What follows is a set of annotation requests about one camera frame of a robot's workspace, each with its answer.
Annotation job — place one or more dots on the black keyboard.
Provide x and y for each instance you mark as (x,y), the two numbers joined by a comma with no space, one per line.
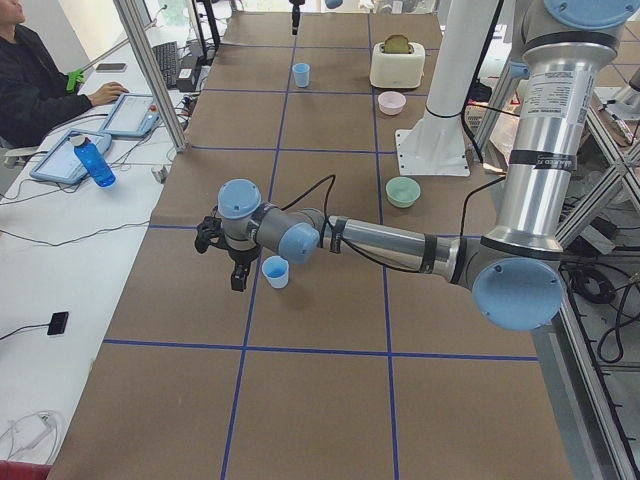
(167,59)

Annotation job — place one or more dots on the blue cup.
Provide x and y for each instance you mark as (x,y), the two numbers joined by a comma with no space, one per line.
(301,74)
(275,269)

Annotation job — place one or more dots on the blue water bottle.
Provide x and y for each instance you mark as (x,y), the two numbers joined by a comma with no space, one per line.
(93,161)

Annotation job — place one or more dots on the green bowl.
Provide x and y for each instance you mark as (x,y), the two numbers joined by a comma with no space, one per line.
(402,192)

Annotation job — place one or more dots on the seated person in black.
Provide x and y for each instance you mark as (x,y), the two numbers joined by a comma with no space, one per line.
(34,95)

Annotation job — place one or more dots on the blue teach pendant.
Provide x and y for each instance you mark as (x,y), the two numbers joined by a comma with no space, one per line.
(132,116)
(60,164)

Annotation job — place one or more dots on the far blue teach pendant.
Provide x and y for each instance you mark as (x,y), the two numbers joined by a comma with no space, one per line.
(132,116)

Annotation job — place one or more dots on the pink bowl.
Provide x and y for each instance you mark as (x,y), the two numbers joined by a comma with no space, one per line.
(391,103)

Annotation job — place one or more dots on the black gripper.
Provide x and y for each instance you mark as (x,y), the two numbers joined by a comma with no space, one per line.
(243,257)
(296,10)

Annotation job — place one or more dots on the bread slice in toaster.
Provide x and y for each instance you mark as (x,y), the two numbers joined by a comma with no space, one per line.
(397,44)

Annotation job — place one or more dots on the aluminium frame post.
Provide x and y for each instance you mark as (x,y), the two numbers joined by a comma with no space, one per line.
(134,29)

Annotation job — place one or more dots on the smartphone on desk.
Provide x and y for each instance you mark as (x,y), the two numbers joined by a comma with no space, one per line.
(105,67)

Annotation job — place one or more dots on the small black box device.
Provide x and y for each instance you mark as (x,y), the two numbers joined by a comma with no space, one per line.
(58,323)

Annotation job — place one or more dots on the cream toaster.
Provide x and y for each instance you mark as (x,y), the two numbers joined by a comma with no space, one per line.
(395,70)

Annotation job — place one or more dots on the near blue teach pendant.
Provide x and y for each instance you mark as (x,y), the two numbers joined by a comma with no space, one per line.
(60,164)

